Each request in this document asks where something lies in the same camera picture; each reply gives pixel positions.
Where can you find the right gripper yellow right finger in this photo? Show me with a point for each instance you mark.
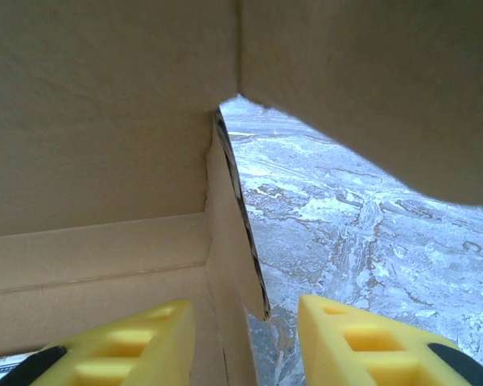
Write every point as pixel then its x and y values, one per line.
pixel 346 362

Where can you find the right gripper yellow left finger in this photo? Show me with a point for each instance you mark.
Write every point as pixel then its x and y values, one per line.
pixel 145 354

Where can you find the brown cardboard box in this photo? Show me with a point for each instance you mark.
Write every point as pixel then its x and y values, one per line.
pixel 104 120

